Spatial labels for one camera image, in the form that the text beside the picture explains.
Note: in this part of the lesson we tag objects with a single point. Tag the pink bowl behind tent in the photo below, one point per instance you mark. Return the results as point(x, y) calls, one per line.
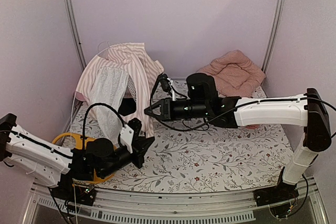
point(79, 96)

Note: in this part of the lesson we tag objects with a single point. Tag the right aluminium frame post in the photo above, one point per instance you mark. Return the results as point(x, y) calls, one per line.
point(273, 35)

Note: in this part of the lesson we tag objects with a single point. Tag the yellow double bowl holder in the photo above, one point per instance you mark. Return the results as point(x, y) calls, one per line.
point(81, 167)

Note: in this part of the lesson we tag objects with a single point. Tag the left aluminium frame post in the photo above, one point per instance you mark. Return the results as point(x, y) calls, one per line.
point(75, 33)

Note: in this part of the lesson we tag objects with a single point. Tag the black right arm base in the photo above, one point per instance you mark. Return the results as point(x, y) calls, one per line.
point(274, 194)

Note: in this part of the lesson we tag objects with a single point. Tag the striped pet tent fabric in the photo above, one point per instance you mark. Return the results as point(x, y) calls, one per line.
point(122, 71)

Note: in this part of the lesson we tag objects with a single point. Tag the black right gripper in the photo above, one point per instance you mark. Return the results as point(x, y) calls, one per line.
point(168, 112)

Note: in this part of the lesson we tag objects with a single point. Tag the aluminium frame post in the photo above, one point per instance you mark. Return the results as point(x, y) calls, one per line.
point(75, 33)
point(273, 35)

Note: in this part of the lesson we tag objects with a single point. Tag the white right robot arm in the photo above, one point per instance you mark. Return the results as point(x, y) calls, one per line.
point(305, 110)

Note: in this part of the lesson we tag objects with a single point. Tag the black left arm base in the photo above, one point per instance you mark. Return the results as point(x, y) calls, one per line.
point(68, 191)

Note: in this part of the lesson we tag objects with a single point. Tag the front aluminium rail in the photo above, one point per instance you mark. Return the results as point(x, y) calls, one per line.
point(114, 206)

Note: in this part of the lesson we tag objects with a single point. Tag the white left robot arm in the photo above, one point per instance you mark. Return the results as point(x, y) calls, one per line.
point(47, 162)

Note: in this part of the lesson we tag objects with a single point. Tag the white flexible tent pole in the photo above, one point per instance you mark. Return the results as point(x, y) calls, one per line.
point(83, 64)

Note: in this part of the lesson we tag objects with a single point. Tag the pink cat-ear pet bowl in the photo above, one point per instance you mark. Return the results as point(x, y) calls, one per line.
point(252, 127)

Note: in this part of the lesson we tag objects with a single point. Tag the pink gingham cushion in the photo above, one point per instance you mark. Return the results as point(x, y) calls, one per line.
point(234, 74)

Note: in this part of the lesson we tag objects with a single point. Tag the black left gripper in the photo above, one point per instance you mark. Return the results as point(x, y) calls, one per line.
point(140, 146)

